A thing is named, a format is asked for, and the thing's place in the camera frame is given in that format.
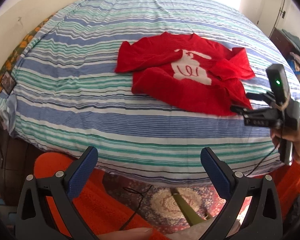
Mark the stack of folded clothes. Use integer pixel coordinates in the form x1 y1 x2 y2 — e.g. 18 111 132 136
281 29 300 82

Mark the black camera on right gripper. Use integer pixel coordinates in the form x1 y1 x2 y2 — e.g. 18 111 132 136
266 64 290 106

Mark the person's right hand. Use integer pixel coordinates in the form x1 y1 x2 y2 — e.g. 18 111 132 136
270 126 300 165

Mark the black smartphone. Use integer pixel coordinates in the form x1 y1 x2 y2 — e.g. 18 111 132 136
0 71 17 95

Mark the striped blue green bedspread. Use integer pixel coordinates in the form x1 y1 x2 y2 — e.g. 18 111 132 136
0 0 286 186

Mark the patterned floor rug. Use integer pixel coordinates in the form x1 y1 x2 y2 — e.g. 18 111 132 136
102 173 225 233

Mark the dark wooden side cabinet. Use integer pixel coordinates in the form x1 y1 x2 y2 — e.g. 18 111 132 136
270 28 294 59

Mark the black cable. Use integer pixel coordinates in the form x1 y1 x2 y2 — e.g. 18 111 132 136
244 129 285 178

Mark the red knit sweater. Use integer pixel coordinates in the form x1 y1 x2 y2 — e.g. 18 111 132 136
115 32 255 116

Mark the orange floral mattress sheet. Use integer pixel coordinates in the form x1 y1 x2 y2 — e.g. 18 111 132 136
0 14 54 92

